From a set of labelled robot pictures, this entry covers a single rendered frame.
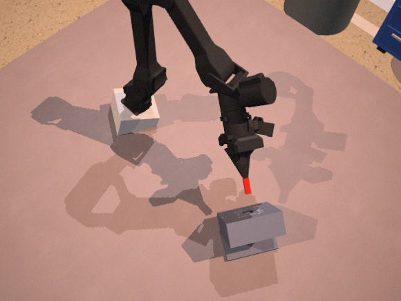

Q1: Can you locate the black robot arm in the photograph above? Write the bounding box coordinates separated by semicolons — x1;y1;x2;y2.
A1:
121;0;277;137

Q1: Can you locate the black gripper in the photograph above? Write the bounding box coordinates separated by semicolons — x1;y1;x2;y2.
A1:
218;108;264;178

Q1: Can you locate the red rectangular bar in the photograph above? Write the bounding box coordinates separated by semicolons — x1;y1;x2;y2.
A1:
242;177;251;194

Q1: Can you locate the grey sloped panel with square hole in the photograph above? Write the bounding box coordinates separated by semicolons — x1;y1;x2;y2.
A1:
217;202;286;261

